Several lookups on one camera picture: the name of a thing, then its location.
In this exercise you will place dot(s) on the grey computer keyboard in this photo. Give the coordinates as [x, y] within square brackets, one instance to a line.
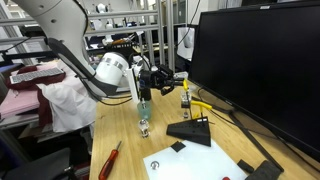
[36, 75]

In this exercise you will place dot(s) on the large black computer monitor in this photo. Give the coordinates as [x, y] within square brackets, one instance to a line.
[260, 66]

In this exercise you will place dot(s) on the small black square pad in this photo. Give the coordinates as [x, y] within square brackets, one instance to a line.
[178, 146]

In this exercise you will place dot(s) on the pink cloth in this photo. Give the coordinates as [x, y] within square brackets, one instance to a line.
[16, 100]

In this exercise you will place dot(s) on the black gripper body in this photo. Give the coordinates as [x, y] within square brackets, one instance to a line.
[155, 78]

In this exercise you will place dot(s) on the dark grey office chair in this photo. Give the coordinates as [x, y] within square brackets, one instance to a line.
[36, 163]

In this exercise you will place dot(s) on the black horizontal bar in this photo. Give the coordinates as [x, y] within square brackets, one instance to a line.
[26, 56]

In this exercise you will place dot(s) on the teal plastic cup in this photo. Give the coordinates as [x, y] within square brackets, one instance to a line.
[144, 112]

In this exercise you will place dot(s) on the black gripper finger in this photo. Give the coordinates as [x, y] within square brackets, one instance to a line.
[175, 79]
[168, 89]

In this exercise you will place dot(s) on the maroon cloth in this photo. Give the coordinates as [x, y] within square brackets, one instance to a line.
[45, 110]

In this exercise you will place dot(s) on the small clear glass bottle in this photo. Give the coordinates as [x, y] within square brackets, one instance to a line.
[143, 128]

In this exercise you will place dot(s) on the black monitor stand leg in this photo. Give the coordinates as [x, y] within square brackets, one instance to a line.
[246, 133]

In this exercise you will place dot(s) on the white sheet mat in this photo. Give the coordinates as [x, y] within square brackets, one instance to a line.
[200, 160]

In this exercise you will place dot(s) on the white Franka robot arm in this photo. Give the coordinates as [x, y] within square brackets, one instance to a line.
[66, 30]

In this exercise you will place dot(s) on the white cloth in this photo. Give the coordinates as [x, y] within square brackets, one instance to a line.
[66, 103]

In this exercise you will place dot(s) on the black triangular tool rack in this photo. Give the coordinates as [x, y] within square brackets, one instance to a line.
[193, 131]

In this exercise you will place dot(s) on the black foam block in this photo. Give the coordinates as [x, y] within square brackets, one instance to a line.
[265, 171]

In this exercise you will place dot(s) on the small black block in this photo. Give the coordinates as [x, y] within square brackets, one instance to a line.
[245, 165]

